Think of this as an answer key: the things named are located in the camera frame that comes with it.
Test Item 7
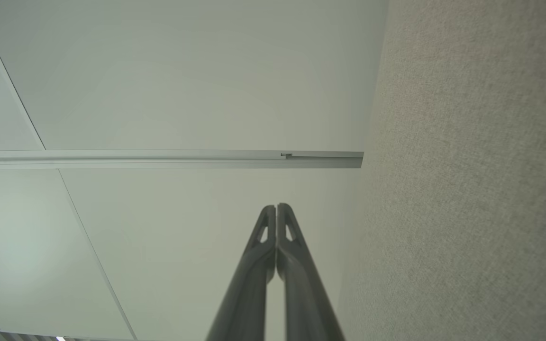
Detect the grey fabric sofa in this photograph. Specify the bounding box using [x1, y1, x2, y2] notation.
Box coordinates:
[337, 0, 546, 341]

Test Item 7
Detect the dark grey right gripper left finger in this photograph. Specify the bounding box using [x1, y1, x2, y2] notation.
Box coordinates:
[205, 205, 277, 341]

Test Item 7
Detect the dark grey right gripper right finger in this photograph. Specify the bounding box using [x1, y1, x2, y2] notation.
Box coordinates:
[276, 203, 346, 341]

